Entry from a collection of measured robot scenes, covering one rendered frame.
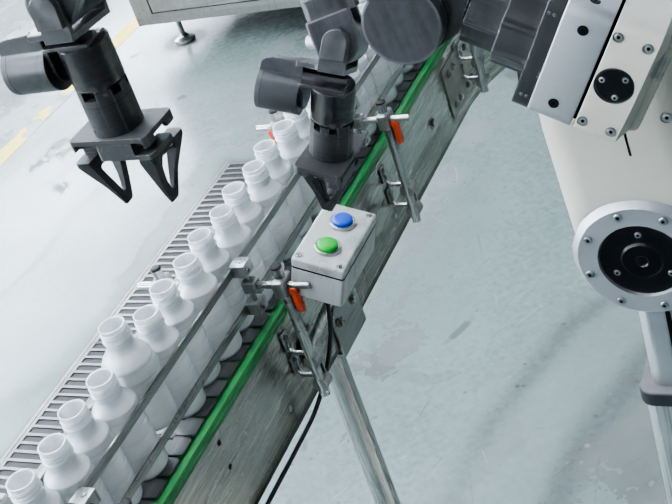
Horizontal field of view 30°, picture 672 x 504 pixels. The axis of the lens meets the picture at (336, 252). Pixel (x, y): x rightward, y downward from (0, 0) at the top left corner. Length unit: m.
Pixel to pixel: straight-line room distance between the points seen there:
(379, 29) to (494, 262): 2.47
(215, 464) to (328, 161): 0.44
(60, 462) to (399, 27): 0.69
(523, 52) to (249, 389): 0.83
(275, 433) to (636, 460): 1.22
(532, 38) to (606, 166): 0.29
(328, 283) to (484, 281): 1.80
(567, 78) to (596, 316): 2.20
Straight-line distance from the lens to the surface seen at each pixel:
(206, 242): 1.79
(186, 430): 1.73
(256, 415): 1.83
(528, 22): 1.13
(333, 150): 1.63
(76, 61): 1.34
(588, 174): 1.39
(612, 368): 3.14
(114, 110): 1.36
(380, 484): 2.32
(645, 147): 1.35
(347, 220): 1.80
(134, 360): 1.63
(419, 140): 2.37
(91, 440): 1.58
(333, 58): 1.56
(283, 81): 1.60
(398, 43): 1.15
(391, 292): 3.59
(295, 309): 1.81
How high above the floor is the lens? 2.04
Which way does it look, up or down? 32 degrees down
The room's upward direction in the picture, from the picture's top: 20 degrees counter-clockwise
